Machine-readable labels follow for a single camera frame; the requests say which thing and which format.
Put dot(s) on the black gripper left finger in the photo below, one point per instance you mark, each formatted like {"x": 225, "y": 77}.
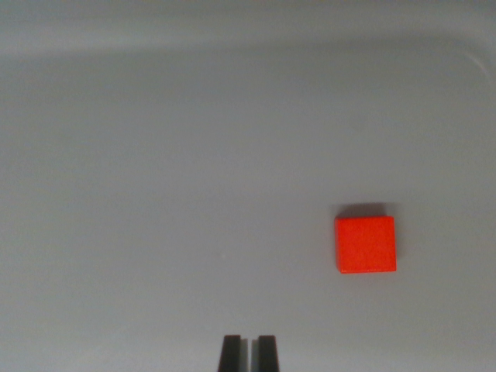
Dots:
{"x": 231, "y": 354}

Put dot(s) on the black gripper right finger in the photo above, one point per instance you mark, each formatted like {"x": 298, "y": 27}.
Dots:
{"x": 267, "y": 354}

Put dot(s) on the red block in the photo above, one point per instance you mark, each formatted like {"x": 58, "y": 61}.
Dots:
{"x": 365, "y": 244}

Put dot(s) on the white plastic tray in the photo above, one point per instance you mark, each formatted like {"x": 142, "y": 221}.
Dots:
{"x": 186, "y": 155}

